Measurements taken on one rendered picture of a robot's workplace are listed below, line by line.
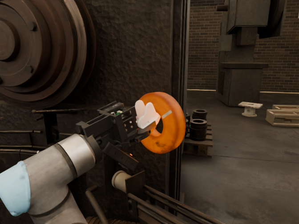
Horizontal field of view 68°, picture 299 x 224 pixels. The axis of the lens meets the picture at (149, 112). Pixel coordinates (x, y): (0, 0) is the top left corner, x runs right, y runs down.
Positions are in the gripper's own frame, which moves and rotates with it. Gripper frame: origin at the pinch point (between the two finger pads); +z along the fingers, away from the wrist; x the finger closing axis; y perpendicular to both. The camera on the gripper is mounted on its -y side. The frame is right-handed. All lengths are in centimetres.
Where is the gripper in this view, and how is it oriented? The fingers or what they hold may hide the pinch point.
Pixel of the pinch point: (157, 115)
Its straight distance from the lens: 56.1
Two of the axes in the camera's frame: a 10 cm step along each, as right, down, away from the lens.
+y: -1.8, -8.9, -4.2
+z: 7.1, -4.2, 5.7
